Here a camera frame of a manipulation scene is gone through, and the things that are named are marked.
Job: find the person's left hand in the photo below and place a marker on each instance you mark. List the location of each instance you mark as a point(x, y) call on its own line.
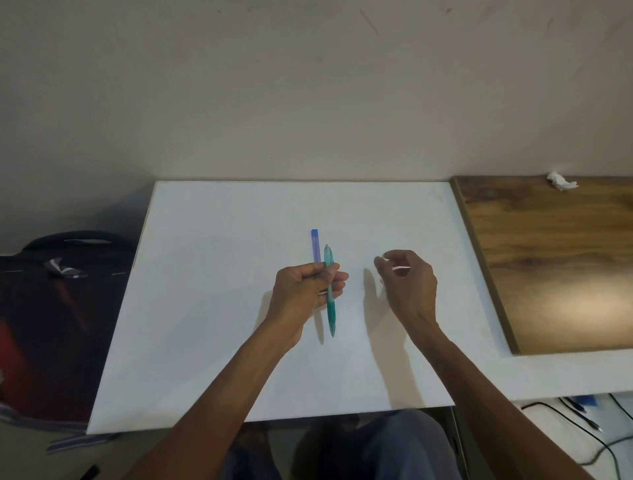
point(296, 292)

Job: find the person's right hand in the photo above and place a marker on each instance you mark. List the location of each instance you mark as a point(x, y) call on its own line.
point(415, 296)

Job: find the teal mechanical pencil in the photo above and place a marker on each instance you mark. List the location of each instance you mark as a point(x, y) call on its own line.
point(330, 311)

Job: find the blue lead case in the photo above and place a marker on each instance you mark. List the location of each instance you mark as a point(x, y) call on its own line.
point(315, 245)

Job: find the person's left forearm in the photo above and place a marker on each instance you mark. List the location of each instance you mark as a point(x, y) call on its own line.
point(212, 410)

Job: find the person's right forearm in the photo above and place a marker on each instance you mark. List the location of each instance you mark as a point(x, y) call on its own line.
point(494, 410)

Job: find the person's legs in jeans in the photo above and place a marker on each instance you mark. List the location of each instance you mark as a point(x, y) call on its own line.
point(395, 450)

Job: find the brown wooden board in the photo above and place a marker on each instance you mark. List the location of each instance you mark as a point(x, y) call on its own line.
point(559, 267)

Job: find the crumpled white tissue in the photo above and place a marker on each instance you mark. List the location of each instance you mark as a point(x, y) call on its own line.
point(559, 181)

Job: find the small blue object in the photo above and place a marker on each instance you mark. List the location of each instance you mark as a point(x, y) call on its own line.
point(588, 400)

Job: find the white tag on bag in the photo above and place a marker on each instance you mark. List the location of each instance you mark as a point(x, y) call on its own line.
point(62, 268)

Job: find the black and red bag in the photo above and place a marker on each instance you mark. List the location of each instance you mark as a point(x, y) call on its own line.
point(54, 336)

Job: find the striped cloth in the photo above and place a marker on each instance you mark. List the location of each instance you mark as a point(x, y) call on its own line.
point(79, 442)

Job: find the black object on floor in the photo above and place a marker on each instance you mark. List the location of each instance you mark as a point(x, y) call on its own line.
point(89, 471)

